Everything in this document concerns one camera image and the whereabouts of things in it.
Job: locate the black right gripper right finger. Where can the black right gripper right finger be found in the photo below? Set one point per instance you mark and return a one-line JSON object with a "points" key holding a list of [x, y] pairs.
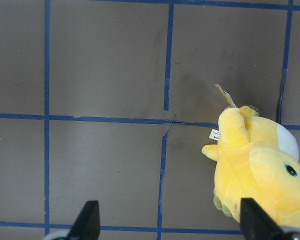
{"points": [[255, 223]]}

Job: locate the yellow plush dinosaur toy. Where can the yellow plush dinosaur toy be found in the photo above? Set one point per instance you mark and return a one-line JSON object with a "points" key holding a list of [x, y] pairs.
{"points": [[255, 158]]}

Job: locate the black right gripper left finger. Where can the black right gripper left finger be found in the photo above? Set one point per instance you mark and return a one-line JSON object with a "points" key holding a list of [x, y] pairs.
{"points": [[87, 225]]}

